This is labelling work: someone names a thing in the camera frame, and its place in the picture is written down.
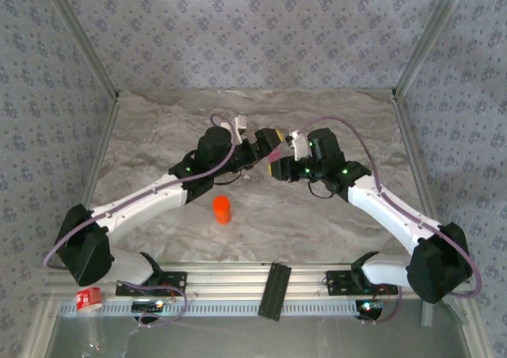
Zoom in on slotted grey cable duct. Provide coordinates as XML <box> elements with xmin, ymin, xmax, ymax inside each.
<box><xmin>55</xmin><ymin>299</ymin><xmax>360</xmax><ymax>318</ymax></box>

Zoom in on aluminium table side rail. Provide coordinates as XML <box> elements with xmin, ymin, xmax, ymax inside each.
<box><xmin>81</xmin><ymin>94</ymin><xmax>122</xmax><ymax>212</ymax></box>
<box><xmin>390</xmin><ymin>90</ymin><xmax>443</xmax><ymax>227</ymax></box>

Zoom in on clear bottle red label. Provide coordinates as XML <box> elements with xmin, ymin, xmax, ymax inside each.
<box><xmin>74</xmin><ymin>286</ymin><xmax>110</xmax><ymax>353</ymax></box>

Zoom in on aluminium frame post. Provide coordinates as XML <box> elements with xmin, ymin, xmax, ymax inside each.
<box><xmin>391</xmin><ymin>0</ymin><xmax>473</xmax><ymax>97</ymax></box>
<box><xmin>39</xmin><ymin>0</ymin><xmax>121</xmax><ymax>100</ymax></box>

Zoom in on small circuit board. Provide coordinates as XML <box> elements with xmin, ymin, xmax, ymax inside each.
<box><xmin>132</xmin><ymin>300</ymin><xmax>166</xmax><ymax>314</ymax></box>
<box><xmin>355</xmin><ymin>299</ymin><xmax>384</xmax><ymax>322</ymax></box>

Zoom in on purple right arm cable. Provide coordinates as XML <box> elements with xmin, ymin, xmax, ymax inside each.
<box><xmin>295</xmin><ymin>116</ymin><xmax>483</xmax><ymax>327</ymax></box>

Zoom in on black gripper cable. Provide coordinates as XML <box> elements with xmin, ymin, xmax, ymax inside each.
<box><xmin>213</xmin><ymin>170</ymin><xmax>243</xmax><ymax>187</ymax></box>
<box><xmin>307</xmin><ymin>177</ymin><xmax>334</xmax><ymax>199</ymax></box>

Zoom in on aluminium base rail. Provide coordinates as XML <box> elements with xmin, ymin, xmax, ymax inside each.
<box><xmin>42</xmin><ymin>261</ymin><xmax>476</xmax><ymax>300</ymax></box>

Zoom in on orange plastic cup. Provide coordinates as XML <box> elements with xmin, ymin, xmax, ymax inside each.
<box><xmin>213</xmin><ymin>205</ymin><xmax>234</xmax><ymax>227</ymax></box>

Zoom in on black rail bracket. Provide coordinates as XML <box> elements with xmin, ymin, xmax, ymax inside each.
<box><xmin>257</xmin><ymin>261</ymin><xmax>293</xmax><ymax>322</ymax></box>

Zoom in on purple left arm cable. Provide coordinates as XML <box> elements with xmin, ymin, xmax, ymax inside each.
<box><xmin>42</xmin><ymin>113</ymin><xmax>243</xmax><ymax>328</ymax></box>

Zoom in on grey corner bracket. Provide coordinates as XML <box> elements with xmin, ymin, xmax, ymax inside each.
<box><xmin>420</xmin><ymin>298</ymin><xmax>469</xmax><ymax>328</ymax></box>

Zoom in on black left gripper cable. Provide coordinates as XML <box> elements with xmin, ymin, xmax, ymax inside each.
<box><xmin>213</xmin><ymin>170</ymin><xmax>243</xmax><ymax>187</ymax></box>

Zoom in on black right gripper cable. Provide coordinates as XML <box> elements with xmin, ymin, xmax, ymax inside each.
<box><xmin>307</xmin><ymin>177</ymin><xmax>334</xmax><ymax>199</ymax></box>

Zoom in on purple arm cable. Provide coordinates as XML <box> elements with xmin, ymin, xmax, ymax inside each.
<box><xmin>295</xmin><ymin>116</ymin><xmax>483</xmax><ymax>327</ymax></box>
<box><xmin>42</xmin><ymin>113</ymin><xmax>243</xmax><ymax>328</ymax></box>

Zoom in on grey metal sheet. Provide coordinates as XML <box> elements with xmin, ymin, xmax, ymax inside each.
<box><xmin>23</xmin><ymin>316</ymin><xmax>492</xmax><ymax>358</ymax></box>

